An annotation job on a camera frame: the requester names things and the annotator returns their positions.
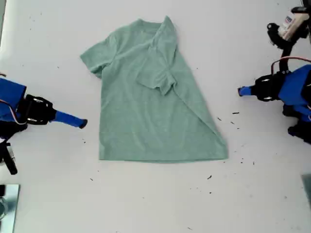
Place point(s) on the green t-shirt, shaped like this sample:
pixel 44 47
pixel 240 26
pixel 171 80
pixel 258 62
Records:
pixel 145 109

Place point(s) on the black clamp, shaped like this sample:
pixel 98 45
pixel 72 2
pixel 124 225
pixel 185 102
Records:
pixel 2 190

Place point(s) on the black camera stalk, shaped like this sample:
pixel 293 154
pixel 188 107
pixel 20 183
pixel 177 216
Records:
pixel 286 54

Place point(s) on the black camera box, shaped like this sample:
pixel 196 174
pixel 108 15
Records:
pixel 11 163

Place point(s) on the beige labelled camera box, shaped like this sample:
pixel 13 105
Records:
pixel 291 25

